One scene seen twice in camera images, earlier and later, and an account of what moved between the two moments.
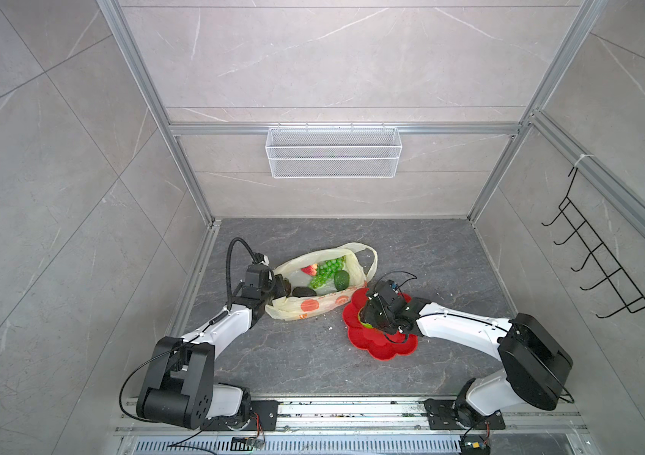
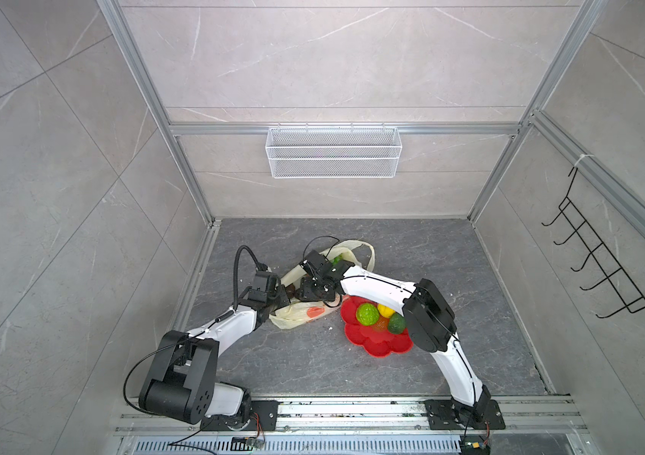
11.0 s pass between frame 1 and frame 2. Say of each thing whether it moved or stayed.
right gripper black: moved
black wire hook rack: stayed
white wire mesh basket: stayed
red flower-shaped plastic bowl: stayed
